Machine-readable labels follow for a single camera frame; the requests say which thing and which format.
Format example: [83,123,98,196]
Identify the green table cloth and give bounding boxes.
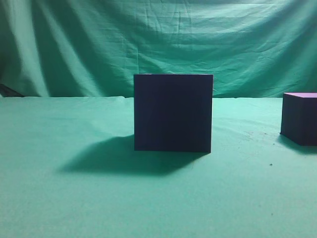
[0,97,317,238]

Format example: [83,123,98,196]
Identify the purple cube block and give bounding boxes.
[280,92,317,146]

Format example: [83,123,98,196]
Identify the dark purple groove box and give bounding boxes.
[133,74,213,153]

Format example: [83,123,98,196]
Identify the green backdrop cloth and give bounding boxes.
[0,0,317,98]

